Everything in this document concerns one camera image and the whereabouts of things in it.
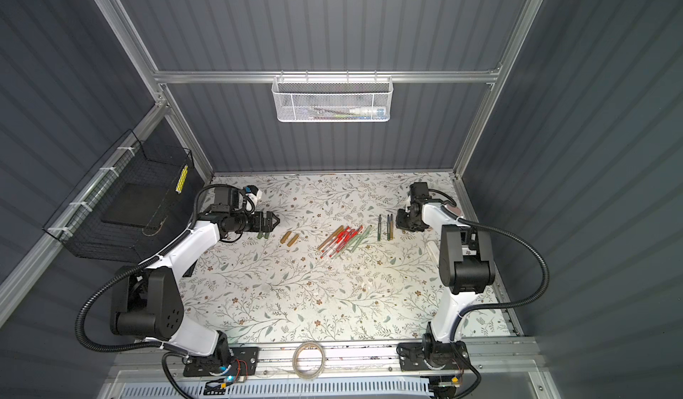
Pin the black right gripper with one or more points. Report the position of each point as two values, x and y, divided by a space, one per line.
405 220

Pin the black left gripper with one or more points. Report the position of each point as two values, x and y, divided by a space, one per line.
261 223

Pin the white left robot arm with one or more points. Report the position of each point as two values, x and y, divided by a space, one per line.
148 304

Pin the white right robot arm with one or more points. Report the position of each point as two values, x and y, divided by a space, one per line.
464 259

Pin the light green pen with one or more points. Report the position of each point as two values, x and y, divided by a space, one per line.
357 240

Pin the pens in white basket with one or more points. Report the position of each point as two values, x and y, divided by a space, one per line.
348 113

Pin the white plastic stick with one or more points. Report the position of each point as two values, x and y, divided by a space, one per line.
433 249

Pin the pink glasses case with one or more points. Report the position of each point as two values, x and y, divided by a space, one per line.
452 207

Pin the black small device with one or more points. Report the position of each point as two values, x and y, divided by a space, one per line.
190 270

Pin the yellow marker in basket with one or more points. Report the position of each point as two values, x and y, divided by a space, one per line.
182 179

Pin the black foam pad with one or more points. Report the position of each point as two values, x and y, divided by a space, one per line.
135 206

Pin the white vent grille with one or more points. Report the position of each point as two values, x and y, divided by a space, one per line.
379 387

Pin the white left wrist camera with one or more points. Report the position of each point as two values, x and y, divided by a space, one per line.
253 193

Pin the white wire mesh basket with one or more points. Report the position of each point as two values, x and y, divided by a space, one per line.
293 100

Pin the black wire basket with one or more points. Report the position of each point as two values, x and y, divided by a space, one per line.
79 228

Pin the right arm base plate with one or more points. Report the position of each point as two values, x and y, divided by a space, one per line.
414 357

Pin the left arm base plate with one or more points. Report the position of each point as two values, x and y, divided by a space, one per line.
240 361

